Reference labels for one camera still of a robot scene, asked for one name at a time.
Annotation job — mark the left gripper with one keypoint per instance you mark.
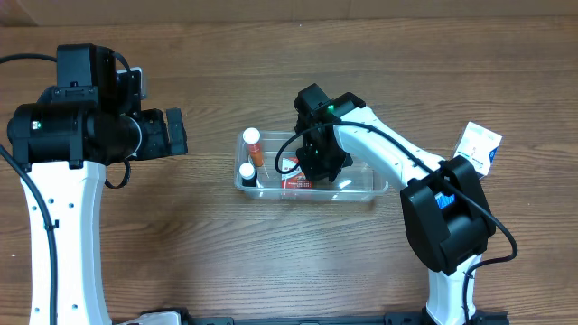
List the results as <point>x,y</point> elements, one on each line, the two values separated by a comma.
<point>175,131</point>

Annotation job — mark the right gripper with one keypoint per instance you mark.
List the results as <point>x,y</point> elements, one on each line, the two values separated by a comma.
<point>319,159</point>

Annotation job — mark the red white box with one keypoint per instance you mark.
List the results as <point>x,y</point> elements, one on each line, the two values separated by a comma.
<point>296,179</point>

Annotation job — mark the orange bottle white cap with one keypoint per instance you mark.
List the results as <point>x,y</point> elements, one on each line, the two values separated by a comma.
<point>251,136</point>

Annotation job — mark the black bottle white cap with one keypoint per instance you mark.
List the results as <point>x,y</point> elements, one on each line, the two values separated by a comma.
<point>248,174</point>

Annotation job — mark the white blue box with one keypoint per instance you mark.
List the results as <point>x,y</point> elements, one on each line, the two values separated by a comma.
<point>479,146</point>

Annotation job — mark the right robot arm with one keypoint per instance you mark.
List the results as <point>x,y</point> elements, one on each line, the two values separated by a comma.
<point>449,242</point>

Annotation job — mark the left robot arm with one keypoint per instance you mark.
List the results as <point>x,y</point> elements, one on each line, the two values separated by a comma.
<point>61,146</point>

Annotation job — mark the clear plastic container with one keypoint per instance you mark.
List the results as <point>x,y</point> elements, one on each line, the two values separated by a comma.
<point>358,182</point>

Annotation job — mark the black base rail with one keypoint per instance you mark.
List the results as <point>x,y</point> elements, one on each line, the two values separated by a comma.
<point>181,316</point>

